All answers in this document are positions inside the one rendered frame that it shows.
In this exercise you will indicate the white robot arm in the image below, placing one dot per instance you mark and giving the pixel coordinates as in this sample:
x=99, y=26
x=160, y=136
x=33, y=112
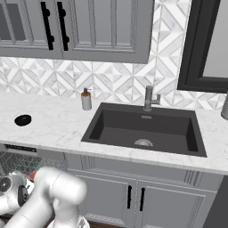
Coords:
x=61, y=187

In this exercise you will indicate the grey base cupboard door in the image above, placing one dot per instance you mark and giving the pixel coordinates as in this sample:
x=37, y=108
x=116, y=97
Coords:
x=175, y=207
x=104, y=196

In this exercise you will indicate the black bowl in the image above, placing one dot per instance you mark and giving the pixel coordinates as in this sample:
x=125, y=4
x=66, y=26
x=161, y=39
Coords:
x=22, y=120

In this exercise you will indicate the black sink basin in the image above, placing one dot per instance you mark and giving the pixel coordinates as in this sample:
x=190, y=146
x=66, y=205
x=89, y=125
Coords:
x=124, y=130

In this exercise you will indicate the white soap dispenser, orange collar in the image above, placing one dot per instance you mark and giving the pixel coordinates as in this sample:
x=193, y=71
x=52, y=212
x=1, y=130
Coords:
x=86, y=102

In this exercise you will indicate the grey metal tap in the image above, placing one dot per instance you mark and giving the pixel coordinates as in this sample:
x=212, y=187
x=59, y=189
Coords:
x=148, y=98

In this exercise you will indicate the grey panel under sink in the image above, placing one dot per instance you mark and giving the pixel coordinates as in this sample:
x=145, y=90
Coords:
x=133, y=167

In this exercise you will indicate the black framed window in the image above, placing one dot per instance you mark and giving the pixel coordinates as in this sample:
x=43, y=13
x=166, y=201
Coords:
x=193, y=59

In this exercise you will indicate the small red object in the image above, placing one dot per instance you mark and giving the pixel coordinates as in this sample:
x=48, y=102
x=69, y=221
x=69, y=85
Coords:
x=32, y=175

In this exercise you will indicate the grey cylindrical object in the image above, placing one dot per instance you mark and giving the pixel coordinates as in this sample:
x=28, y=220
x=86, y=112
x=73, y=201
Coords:
x=225, y=109

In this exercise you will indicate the grey wall cupboard door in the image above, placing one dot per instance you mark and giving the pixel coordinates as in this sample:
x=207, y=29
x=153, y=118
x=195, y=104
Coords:
x=29, y=47
x=104, y=29

